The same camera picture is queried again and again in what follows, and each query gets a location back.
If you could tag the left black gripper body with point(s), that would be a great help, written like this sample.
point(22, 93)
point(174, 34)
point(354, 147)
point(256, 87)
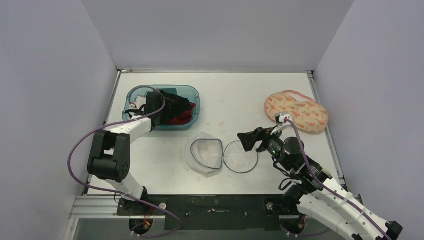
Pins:
point(162, 102)

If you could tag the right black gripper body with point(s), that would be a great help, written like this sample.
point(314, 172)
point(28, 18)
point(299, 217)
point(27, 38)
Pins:
point(259, 138)

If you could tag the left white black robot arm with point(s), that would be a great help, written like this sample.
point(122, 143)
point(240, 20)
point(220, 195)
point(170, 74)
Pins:
point(110, 153)

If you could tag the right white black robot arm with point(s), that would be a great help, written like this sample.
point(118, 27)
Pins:
point(316, 193)

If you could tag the white black bra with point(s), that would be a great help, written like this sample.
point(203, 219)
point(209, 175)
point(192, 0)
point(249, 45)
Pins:
point(133, 110)

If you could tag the dark red lace bra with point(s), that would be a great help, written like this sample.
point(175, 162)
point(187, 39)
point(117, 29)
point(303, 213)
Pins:
point(184, 118)

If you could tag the peach floral padded bra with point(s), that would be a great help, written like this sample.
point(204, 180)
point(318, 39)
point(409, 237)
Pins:
point(307, 114)

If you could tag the teal plastic bin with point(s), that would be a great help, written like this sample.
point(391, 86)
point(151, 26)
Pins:
point(184, 91)

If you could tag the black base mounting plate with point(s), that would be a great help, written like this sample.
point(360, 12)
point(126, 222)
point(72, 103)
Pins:
point(269, 212)

